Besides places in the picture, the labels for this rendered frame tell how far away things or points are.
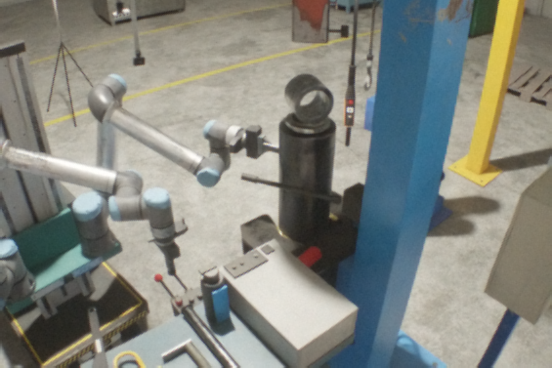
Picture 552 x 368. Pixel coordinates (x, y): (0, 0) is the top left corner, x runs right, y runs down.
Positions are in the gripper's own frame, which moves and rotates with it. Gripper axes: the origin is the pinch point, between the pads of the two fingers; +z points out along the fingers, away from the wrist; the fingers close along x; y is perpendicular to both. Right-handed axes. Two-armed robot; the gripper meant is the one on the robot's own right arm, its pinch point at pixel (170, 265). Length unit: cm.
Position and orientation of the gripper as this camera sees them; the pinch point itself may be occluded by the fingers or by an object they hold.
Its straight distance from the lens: 180.2
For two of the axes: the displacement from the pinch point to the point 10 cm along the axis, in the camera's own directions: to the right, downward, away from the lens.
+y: -7.8, 3.3, -5.3
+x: 6.2, 4.2, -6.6
